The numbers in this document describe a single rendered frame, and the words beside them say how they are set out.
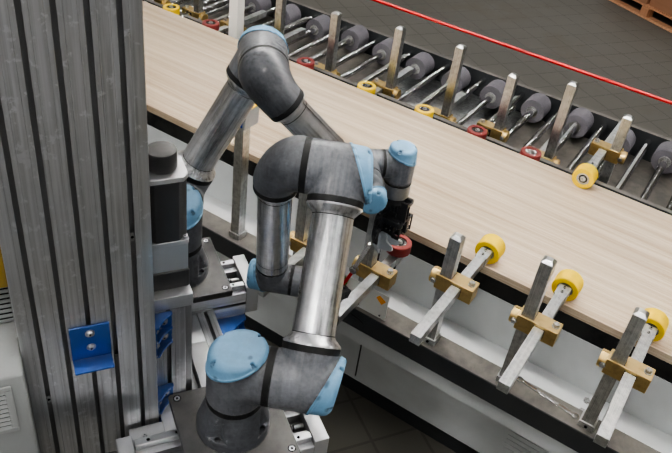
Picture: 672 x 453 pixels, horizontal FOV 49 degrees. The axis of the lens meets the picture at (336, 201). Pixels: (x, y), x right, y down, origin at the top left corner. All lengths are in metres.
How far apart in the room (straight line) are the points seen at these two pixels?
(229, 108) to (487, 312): 1.12
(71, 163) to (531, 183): 1.87
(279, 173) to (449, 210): 1.14
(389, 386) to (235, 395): 1.48
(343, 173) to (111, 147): 0.45
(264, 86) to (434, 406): 1.58
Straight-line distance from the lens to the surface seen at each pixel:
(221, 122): 1.80
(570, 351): 2.41
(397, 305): 2.53
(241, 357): 1.43
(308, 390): 1.43
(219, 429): 1.56
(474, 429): 2.81
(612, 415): 1.97
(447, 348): 2.32
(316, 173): 1.45
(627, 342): 2.04
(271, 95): 1.62
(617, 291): 2.42
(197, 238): 1.84
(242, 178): 2.43
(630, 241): 2.66
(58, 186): 1.28
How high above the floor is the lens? 2.34
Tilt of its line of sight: 36 degrees down
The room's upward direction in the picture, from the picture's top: 8 degrees clockwise
